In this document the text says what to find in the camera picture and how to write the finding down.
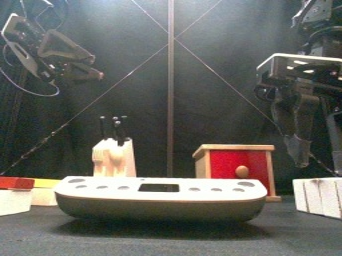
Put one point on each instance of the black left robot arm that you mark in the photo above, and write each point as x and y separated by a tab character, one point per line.
44	13

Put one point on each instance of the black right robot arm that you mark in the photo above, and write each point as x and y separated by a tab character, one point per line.
318	20

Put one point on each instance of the yellow-topped toy nigiri sushi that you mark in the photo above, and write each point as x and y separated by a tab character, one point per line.
47	193

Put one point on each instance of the red-topped toy nigiri sushi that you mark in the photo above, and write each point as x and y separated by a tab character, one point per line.
15	193

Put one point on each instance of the wooden box with red drawer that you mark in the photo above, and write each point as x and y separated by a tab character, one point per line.
231	166

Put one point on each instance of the white sliced wooden block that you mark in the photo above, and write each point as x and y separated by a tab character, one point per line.
321	196

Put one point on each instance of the white wooden knife block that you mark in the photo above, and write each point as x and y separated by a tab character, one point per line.
115	160

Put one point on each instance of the white oval tray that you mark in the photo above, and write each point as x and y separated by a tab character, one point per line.
160	203

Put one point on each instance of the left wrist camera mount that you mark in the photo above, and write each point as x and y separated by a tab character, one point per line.
21	58

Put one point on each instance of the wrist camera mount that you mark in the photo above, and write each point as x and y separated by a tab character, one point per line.
21	58
289	65

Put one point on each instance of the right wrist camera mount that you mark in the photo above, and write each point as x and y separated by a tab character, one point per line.
289	65

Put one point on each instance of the grey vertical frame pole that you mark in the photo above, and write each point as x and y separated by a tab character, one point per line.
170	100

